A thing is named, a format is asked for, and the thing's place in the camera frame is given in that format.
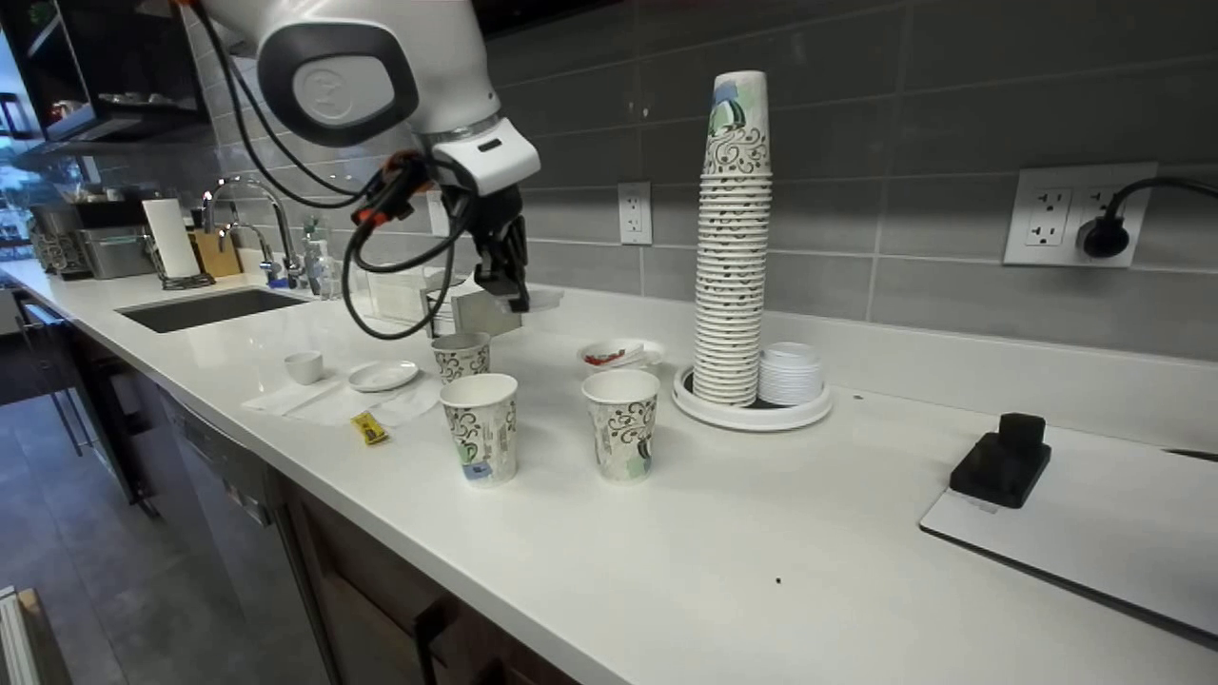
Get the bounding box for small white cup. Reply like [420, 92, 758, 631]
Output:
[280, 353, 328, 385]

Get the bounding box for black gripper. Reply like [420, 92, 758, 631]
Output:
[430, 186, 530, 338]

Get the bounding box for white wall outlet middle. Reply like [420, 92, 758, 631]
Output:
[616, 182, 649, 246]

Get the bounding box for patterned paper cup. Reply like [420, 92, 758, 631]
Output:
[583, 369, 658, 480]
[440, 395, 521, 485]

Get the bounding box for black power plug cable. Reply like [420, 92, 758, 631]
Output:
[1073, 172, 1218, 263]

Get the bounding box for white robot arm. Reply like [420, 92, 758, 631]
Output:
[179, 0, 540, 342]

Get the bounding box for white wall outlet with plug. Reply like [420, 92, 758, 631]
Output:
[1002, 164, 1158, 269]

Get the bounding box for yellow packet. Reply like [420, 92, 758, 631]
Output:
[351, 413, 389, 444]

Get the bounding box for dark sink basin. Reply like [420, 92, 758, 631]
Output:
[127, 288, 292, 337]

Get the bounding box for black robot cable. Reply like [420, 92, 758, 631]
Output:
[186, 0, 467, 342]

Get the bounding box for black device on board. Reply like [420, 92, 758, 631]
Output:
[947, 413, 1049, 510]

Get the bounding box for white flat board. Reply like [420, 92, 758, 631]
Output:
[922, 433, 1218, 645]

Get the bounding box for white cup lid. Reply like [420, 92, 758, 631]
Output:
[440, 372, 516, 406]

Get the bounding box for short stack white lids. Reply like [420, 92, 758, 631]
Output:
[762, 342, 826, 402]

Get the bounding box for white round tray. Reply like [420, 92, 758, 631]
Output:
[670, 369, 833, 433]

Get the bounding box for white framed sign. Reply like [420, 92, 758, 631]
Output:
[141, 198, 206, 288]

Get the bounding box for tall stack of paper cups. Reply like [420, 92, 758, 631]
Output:
[694, 68, 772, 406]

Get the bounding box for white bowl with red rim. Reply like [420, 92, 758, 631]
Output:
[578, 338, 661, 372]

